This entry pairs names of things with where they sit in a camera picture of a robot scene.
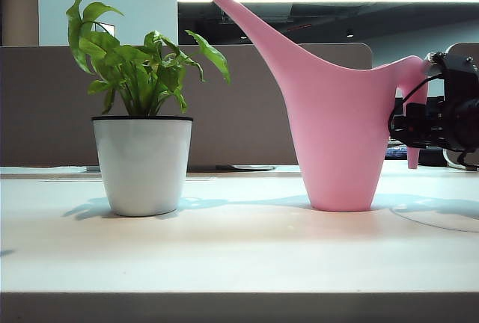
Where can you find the black rounded bag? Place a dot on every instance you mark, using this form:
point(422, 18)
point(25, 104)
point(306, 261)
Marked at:
point(430, 157)

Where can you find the long brown desk partition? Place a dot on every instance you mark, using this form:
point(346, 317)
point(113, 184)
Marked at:
point(45, 113)

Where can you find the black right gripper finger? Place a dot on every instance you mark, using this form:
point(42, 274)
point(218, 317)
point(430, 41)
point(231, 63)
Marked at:
point(415, 134)
point(424, 111)

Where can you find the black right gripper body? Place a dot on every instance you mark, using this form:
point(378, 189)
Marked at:
point(464, 125)

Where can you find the white plant pot black rim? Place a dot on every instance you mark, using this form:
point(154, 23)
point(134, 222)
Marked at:
point(142, 166)

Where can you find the pink plastic watering can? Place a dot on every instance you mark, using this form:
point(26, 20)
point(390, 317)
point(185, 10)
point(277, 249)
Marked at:
point(337, 132)

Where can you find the green leafy plant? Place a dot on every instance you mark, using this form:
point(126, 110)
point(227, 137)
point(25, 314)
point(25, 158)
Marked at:
point(138, 76)

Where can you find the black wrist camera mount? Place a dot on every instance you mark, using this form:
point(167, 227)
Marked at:
point(462, 76)

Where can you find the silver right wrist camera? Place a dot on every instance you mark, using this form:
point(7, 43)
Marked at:
point(434, 63)

